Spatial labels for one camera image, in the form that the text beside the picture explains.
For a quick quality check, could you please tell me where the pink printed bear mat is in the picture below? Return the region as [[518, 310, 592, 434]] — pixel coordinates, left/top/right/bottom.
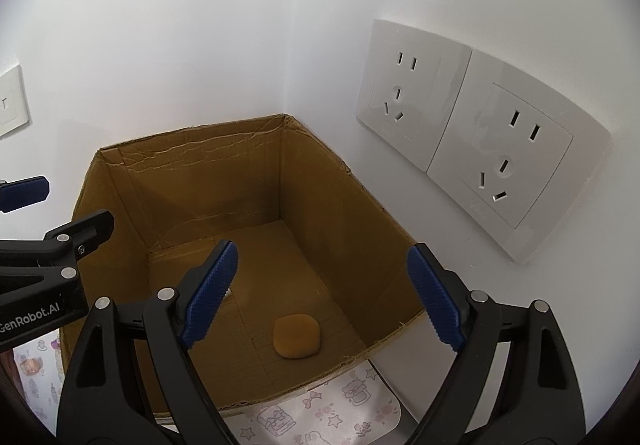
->
[[10, 325, 403, 445]]

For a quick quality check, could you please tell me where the brown cardboard box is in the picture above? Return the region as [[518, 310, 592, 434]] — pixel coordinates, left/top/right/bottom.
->
[[60, 113, 428, 418]]

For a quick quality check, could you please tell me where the orange squishy bun toy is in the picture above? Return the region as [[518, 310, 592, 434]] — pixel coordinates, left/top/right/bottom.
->
[[272, 314, 321, 360]]

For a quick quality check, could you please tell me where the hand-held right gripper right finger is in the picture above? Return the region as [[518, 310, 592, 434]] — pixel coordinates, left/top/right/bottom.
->
[[406, 242, 587, 445]]

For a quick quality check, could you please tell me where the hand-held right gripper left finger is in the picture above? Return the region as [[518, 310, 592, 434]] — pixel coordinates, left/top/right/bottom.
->
[[56, 240, 240, 445]]

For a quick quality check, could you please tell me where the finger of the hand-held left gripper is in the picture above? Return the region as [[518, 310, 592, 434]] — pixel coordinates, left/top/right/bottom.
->
[[0, 176, 51, 214], [0, 210, 115, 297]]

